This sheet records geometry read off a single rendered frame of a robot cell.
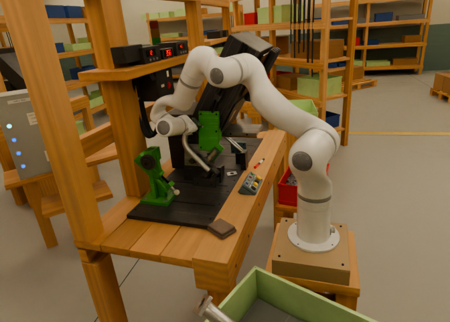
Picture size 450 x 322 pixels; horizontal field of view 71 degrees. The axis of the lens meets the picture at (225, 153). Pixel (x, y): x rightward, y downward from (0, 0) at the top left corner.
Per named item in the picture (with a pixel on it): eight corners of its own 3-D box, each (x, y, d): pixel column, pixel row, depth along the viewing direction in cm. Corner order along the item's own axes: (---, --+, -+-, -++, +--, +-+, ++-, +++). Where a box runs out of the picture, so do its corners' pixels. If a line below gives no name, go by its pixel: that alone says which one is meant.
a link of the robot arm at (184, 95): (162, 65, 124) (144, 120, 144) (192, 90, 122) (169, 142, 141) (177, 60, 131) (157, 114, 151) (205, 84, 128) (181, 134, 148)
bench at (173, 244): (286, 227, 276) (286, 132, 243) (241, 416, 147) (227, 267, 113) (211, 218, 298) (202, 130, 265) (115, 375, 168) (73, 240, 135)
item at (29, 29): (212, 130, 262) (200, 1, 226) (90, 243, 132) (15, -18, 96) (202, 130, 265) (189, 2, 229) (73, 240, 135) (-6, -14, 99)
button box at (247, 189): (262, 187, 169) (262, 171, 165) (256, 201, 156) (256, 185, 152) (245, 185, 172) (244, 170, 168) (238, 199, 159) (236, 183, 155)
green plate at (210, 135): (223, 149, 174) (224, 111, 171) (218, 151, 166) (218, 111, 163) (204, 148, 177) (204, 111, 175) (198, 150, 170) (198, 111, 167)
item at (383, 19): (422, 74, 868) (436, -18, 784) (303, 78, 947) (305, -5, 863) (416, 71, 916) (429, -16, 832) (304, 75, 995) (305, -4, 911)
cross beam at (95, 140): (194, 96, 245) (193, 85, 242) (71, 166, 132) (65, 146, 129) (188, 96, 247) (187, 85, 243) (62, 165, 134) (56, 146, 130)
